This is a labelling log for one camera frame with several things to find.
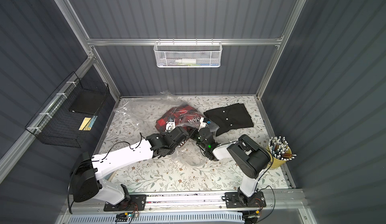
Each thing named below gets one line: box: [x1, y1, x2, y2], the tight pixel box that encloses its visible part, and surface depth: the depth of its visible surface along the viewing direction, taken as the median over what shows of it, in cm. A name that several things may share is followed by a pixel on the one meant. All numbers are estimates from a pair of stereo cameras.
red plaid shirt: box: [155, 104, 204, 133], surface depth 95 cm
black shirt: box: [203, 103, 254, 137], surface depth 107 cm
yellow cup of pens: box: [268, 135, 298, 169], surface depth 75 cm
